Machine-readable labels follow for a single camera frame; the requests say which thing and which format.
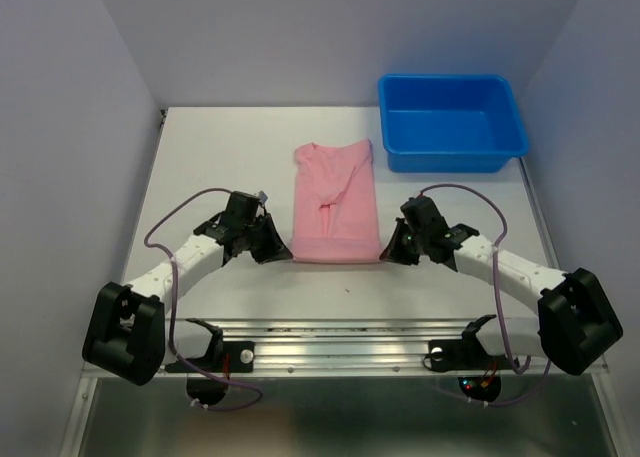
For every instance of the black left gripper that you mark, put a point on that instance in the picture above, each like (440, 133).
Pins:
(274, 250)

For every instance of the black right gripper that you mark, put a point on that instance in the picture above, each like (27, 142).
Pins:
(393, 252)

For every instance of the pink t-shirt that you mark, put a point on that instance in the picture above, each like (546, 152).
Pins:
(335, 209)

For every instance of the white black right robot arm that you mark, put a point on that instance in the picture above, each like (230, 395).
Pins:
(573, 325)

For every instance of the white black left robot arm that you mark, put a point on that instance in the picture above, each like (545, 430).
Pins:
(132, 330)

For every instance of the blue plastic bin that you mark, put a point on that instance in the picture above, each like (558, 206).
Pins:
(447, 123)

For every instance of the aluminium mounting rail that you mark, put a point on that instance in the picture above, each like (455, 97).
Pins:
(326, 348)

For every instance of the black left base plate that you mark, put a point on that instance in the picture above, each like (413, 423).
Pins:
(227, 357)

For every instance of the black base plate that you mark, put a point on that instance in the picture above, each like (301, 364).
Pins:
(227, 357)
(451, 355)

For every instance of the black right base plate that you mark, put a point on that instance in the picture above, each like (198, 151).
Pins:
(451, 355)

